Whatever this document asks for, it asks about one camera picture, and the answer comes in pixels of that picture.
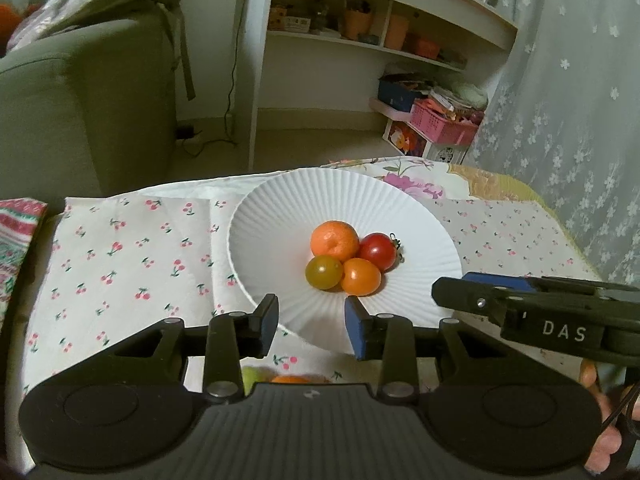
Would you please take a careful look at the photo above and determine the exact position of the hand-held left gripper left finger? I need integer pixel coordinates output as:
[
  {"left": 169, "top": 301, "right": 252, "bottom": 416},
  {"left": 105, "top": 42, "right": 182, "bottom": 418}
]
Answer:
[{"left": 75, "top": 294, "right": 280, "bottom": 405}]

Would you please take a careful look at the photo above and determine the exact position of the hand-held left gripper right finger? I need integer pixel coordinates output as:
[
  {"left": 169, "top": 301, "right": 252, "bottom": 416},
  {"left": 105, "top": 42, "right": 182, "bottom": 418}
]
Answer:
[{"left": 345, "top": 296, "right": 546, "bottom": 405}]

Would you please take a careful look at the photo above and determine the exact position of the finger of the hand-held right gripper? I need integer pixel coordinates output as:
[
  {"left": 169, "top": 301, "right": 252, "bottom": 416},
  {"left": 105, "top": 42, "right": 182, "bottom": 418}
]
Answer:
[
  {"left": 432, "top": 276, "right": 507, "bottom": 325},
  {"left": 462, "top": 272, "right": 640, "bottom": 295}
]

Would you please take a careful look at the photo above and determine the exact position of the white ribbed plate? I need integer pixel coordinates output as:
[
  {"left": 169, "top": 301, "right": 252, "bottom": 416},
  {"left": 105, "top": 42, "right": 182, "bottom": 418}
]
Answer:
[{"left": 227, "top": 168, "right": 463, "bottom": 353}]

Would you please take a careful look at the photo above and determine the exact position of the person's right hand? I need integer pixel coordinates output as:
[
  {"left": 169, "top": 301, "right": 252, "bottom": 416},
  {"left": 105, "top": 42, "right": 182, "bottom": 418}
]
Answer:
[{"left": 579, "top": 359, "right": 640, "bottom": 478}]

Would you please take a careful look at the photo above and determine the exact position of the orange cherry tomato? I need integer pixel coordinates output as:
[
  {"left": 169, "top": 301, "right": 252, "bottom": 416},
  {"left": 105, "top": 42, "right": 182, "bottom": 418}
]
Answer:
[{"left": 341, "top": 257, "right": 382, "bottom": 297}]

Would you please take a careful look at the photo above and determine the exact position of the green jujube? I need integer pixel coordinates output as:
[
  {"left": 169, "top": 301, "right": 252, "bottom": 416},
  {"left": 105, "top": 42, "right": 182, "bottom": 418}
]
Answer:
[{"left": 241, "top": 367, "right": 273, "bottom": 395}]

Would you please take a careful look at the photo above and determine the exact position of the olive green cherry tomato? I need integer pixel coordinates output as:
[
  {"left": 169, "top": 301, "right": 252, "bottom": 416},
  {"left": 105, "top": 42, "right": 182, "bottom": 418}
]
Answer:
[{"left": 305, "top": 255, "right": 345, "bottom": 291}]

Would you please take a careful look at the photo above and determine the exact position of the red cherry tomato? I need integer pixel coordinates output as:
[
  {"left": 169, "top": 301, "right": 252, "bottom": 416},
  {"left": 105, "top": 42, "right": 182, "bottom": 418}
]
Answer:
[{"left": 358, "top": 232, "right": 403, "bottom": 272}]

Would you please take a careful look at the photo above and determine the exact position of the pink floral quilt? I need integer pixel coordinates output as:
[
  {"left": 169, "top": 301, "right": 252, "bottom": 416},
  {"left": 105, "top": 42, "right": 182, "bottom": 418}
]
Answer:
[{"left": 320, "top": 156, "right": 606, "bottom": 281}]

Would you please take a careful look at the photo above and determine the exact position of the cherry print tablecloth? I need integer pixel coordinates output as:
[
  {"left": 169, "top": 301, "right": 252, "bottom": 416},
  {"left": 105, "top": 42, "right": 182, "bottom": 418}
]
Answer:
[{"left": 22, "top": 194, "right": 606, "bottom": 396}]

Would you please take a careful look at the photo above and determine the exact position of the pink plastic basket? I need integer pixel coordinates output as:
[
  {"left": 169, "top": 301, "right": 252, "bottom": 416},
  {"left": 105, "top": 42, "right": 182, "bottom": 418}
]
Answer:
[{"left": 410, "top": 100, "right": 482, "bottom": 147}]

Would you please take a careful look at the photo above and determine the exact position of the printed cardboard box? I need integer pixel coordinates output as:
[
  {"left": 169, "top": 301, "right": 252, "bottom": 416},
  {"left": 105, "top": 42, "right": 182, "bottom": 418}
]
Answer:
[{"left": 382, "top": 120, "right": 434, "bottom": 159}]

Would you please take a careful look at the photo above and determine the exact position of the white floral sheer curtain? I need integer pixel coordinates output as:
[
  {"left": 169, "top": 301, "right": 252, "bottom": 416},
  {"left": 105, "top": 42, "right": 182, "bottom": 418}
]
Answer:
[{"left": 465, "top": 0, "right": 640, "bottom": 283}]

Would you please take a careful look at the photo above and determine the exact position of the pile of papers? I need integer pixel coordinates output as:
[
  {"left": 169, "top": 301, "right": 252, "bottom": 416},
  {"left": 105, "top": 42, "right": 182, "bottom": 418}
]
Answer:
[{"left": 429, "top": 72, "right": 489, "bottom": 113}]

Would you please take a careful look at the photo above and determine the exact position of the pale pink tray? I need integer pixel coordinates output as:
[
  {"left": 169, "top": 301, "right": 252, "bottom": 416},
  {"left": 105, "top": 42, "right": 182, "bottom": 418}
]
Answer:
[{"left": 369, "top": 97, "right": 416, "bottom": 122}]

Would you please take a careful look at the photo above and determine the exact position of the blue storage box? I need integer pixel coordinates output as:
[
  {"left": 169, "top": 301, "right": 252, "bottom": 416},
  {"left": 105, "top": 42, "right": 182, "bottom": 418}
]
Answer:
[{"left": 377, "top": 75, "right": 432, "bottom": 112}]

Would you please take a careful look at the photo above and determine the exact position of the orange red box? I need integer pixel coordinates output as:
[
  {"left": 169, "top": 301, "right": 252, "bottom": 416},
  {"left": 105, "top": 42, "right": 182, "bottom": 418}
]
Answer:
[{"left": 407, "top": 34, "right": 442, "bottom": 59}]

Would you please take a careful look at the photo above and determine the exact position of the white bookshelf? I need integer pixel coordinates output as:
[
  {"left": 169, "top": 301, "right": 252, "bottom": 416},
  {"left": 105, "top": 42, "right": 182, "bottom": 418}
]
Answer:
[{"left": 240, "top": 0, "right": 519, "bottom": 172}]

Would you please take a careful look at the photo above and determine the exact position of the red green striped cloth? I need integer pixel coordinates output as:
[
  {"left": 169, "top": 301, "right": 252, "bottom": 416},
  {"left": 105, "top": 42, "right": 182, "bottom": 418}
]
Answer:
[{"left": 0, "top": 199, "right": 48, "bottom": 311}]

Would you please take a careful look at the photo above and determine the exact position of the orange pot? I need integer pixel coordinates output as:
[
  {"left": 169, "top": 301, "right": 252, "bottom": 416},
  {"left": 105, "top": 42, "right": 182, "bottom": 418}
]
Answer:
[
  {"left": 344, "top": 9, "right": 374, "bottom": 41},
  {"left": 384, "top": 14, "right": 411, "bottom": 50}
]

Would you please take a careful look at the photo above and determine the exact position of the grey green sofa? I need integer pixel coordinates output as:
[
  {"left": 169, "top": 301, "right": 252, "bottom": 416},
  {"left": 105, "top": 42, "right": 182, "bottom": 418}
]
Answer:
[{"left": 0, "top": 12, "right": 180, "bottom": 201}]

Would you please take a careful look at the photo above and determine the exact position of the small labelled box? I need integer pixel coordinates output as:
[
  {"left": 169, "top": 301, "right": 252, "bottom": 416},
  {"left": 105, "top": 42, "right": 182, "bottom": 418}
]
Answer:
[{"left": 269, "top": 5, "right": 312, "bottom": 32}]

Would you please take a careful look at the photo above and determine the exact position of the orange plush item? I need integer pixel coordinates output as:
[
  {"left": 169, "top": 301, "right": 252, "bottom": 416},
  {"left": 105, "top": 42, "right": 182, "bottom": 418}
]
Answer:
[{"left": 0, "top": 2, "right": 25, "bottom": 38}]

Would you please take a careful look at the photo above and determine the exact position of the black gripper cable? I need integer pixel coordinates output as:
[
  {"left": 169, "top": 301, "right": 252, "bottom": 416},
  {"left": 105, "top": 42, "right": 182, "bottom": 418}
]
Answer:
[{"left": 599, "top": 384, "right": 640, "bottom": 431}]

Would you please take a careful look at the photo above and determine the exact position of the black power cable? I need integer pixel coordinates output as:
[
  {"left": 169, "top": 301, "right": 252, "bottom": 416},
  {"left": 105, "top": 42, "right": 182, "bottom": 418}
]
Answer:
[{"left": 180, "top": 0, "right": 240, "bottom": 158}]

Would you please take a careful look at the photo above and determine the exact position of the olive bag strap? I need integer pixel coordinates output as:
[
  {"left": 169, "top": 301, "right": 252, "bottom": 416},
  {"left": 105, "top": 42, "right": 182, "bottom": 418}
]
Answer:
[{"left": 144, "top": 0, "right": 197, "bottom": 102}]

